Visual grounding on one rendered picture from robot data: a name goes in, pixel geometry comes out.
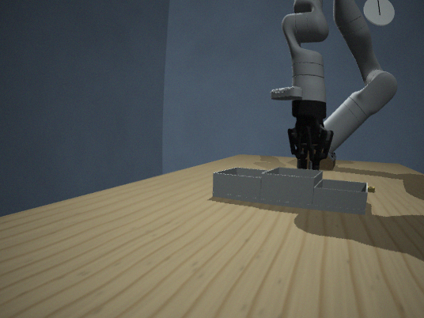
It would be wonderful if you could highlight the grey rack of bins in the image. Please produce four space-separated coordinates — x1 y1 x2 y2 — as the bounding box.
213 167 368 215

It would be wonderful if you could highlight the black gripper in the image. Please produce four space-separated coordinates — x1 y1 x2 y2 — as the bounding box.
288 100 334 170

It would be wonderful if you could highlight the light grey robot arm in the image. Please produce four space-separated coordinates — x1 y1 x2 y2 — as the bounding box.
271 0 397 153

